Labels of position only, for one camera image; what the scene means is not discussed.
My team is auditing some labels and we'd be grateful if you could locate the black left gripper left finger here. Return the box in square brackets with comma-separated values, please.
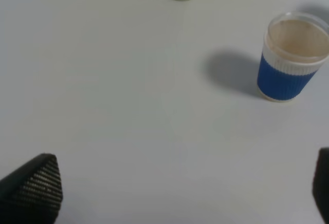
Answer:
[1, 153, 63, 224]

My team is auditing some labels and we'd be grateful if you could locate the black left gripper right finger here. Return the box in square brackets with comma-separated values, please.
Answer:
[312, 147, 328, 224]

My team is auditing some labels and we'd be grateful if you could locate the blue sleeved paper cup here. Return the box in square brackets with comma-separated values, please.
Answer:
[257, 12, 328, 102]

